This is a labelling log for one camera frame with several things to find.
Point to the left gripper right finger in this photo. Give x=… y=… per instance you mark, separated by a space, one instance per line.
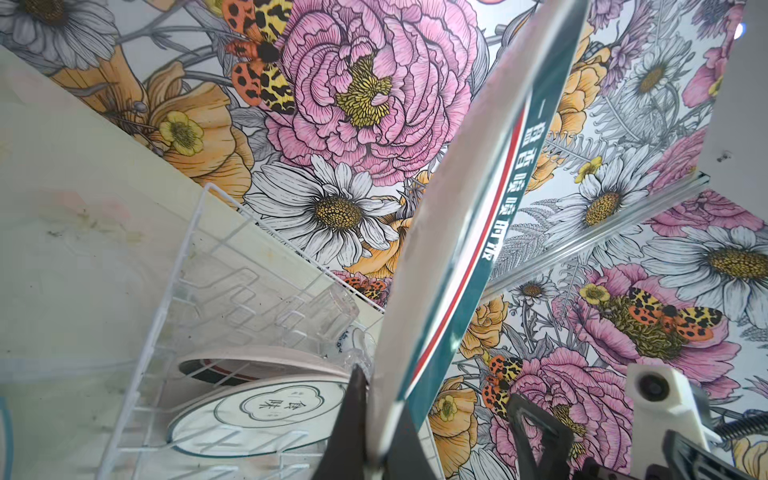
x=406 y=459

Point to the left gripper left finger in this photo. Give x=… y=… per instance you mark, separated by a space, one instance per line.
x=344 y=456

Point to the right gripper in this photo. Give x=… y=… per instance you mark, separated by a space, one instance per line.
x=684 y=459

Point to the white plate cloud emblem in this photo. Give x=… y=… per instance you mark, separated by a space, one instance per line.
x=260 y=417

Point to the green red rimmed plate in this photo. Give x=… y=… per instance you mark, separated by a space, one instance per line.
x=460 y=224

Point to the watermelon pattern plate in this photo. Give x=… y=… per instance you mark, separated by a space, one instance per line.
x=6 y=442

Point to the blue white porcelain bowl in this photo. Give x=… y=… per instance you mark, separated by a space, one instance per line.
x=356 y=346

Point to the rear clear glass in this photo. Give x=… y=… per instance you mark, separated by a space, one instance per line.
x=314 y=324

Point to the rear green rimmed plate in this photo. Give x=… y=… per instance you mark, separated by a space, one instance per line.
x=232 y=366

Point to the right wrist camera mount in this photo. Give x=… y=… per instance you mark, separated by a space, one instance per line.
x=664 y=399

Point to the white wire dish rack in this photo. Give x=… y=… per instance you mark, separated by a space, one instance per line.
x=227 y=283

